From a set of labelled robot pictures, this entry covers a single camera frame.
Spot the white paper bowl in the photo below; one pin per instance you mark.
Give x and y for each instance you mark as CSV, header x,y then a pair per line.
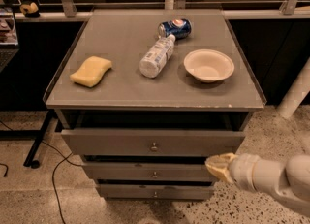
x,y
207,65

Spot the metal top drawer knob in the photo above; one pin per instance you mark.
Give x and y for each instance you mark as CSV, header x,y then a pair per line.
x,y
154,147

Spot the grey bottom drawer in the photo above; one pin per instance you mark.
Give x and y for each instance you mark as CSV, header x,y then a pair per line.
x,y
165,192

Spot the grey drawer cabinet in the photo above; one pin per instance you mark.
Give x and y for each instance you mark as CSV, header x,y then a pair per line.
x,y
145,96

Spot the yellow sponge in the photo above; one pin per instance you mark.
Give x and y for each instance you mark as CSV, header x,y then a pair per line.
x,y
91,71

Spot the black desk leg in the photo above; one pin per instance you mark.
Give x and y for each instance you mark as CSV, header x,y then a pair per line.
x,y
30,159

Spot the grey middle drawer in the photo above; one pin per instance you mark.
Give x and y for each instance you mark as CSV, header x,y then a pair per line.
x,y
179,171

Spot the grey drawer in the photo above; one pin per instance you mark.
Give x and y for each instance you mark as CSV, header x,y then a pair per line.
x,y
137,142
179,171
165,192

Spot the blue soda can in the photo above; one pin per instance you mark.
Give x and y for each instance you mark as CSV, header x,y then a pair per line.
x,y
180,28

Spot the laptop on left desk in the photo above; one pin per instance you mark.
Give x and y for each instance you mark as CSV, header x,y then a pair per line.
x,y
9,44

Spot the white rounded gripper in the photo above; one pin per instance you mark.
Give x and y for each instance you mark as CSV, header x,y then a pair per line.
x,y
242,169

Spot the grey top drawer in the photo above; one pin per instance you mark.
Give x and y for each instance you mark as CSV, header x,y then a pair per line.
x,y
137,142

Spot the clear plastic water bottle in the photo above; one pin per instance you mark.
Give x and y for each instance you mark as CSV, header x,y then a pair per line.
x,y
157,57

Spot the yellow black tape dispenser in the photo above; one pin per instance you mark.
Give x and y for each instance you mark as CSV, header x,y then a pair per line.
x,y
30,9

